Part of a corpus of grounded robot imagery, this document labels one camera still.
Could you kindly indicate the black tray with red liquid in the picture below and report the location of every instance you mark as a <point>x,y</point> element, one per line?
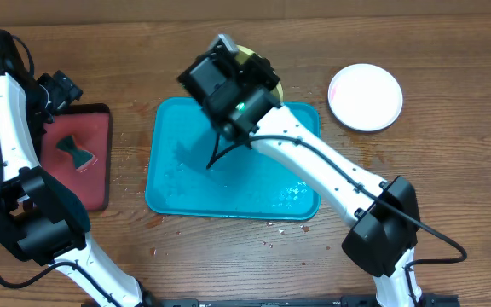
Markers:
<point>92,127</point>

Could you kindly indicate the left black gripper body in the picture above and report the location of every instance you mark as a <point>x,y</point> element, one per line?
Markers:
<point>55,95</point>

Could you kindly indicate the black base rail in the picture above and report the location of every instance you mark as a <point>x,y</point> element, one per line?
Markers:
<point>428,300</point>

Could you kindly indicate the white plate with red stain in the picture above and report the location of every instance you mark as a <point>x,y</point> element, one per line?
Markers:
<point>365,97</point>

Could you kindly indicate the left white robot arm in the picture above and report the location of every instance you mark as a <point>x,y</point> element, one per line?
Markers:
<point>43,224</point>

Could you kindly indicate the teal plastic serving tray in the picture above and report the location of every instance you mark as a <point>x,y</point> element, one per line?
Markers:
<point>241,184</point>

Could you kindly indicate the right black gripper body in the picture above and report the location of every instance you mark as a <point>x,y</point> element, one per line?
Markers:
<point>260,77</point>

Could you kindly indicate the green and pink sponge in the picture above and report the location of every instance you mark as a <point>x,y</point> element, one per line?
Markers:
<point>81,158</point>

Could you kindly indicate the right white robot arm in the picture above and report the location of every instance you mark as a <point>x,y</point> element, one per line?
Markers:
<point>382,232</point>

